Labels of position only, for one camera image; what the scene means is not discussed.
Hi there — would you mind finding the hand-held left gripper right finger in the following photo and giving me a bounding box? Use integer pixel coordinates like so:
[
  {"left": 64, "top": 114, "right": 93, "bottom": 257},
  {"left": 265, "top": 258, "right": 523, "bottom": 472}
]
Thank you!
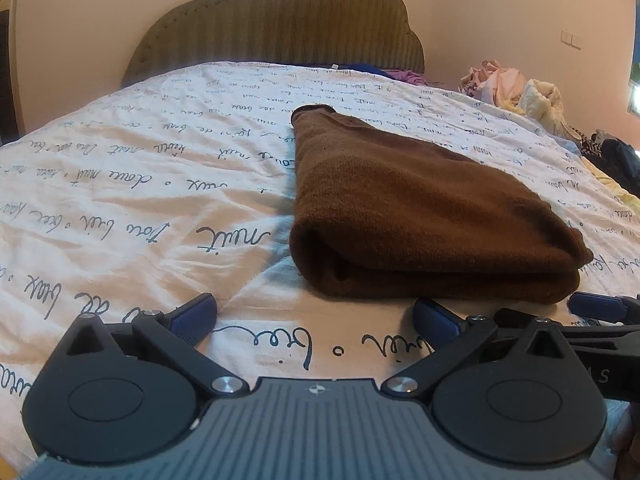
[{"left": 381, "top": 297, "right": 581, "bottom": 401}]

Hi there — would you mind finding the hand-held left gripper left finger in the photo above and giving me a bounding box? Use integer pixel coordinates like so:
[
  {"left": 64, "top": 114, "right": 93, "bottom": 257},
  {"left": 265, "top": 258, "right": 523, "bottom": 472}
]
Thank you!
[{"left": 52, "top": 294, "right": 249, "bottom": 401}]

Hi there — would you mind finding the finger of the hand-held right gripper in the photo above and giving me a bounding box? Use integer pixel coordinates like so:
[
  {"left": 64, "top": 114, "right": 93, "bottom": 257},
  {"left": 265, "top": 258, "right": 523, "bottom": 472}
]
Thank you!
[
  {"left": 569, "top": 291, "right": 640, "bottom": 322},
  {"left": 495, "top": 308, "right": 640, "bottom": 356}
]

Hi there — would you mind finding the brown knit sweater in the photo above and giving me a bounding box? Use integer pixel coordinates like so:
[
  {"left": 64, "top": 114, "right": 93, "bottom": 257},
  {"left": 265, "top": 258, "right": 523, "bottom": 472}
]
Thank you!
[{"left": 289, "top": 104, "right": 595, "bottom": 306}]

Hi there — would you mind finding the pile of dark clothes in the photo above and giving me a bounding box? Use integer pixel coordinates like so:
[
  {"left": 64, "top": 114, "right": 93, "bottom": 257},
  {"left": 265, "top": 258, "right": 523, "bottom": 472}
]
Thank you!
[{"left": 575, "top": 130, "right": 640, "bottom": 192}]

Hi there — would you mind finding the white script-print bedspread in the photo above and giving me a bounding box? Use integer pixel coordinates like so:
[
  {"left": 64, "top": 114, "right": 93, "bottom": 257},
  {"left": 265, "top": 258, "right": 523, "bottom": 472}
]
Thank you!
[{"left": 0, "top": 60, "right": 640, "bottom": 480}]

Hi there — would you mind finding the cream crumpled cloth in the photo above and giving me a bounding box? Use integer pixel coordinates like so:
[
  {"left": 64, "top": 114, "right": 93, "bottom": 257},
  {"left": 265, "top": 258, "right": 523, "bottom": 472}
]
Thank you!
[{"left": 505, "top": 79, "right": 582, "bottom": 137}]

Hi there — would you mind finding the purple cloth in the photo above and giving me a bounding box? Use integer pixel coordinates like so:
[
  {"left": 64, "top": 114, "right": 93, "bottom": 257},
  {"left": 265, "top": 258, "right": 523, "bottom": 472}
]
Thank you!
[{"left": 387, "top": 69, "right": 432, "bottom": 86}]

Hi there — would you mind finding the green upholstered headboard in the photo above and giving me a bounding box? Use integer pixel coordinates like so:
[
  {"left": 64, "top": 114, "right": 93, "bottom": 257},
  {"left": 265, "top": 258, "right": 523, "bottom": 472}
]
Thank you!
[{"left": 121, "top": 0, "right": 426, "bottom": 89}]

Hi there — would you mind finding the wooden bedside furniture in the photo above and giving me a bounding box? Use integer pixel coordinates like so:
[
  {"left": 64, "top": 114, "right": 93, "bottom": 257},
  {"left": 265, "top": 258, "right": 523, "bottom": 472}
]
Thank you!
[{"left": 0, "top": 0, "right": 27, "bottom": 145}]

